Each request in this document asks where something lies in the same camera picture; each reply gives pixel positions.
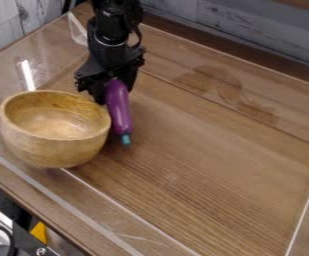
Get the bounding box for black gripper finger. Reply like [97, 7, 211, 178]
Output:
[87, 83, 106, 105]
[119, 67, 138, 91]

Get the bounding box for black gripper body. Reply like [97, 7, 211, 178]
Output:
[74, 46, 146, 92]

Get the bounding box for purple toy eggplant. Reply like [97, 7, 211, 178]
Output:
[105, 79, 133, 145]

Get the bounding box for brown wooden bowl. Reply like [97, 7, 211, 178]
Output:
[0, 90, 111, 168]

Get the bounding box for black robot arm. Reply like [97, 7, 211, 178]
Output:
[74, 0, 145, 105]

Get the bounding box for yellow sticker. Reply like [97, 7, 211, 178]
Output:
[30, 222, 47, 244]

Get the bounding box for clear acrylic tray wall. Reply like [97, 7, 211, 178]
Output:
[0, 8, 309, 256]

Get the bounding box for black metal base plate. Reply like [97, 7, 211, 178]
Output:
[11, 222, 65, 256]

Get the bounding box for black cable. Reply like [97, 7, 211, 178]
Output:
[0, 223, 18, 256]

